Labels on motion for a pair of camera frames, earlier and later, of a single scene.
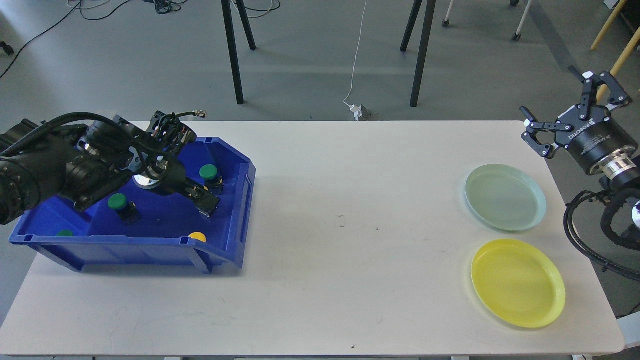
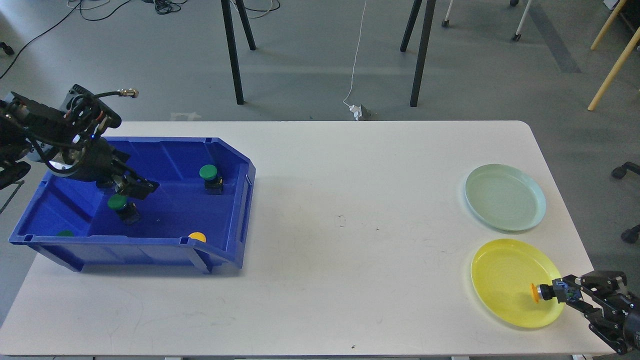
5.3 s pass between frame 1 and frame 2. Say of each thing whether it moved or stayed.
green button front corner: stayed
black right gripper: moved
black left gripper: moved
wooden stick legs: stayed
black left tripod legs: stayed
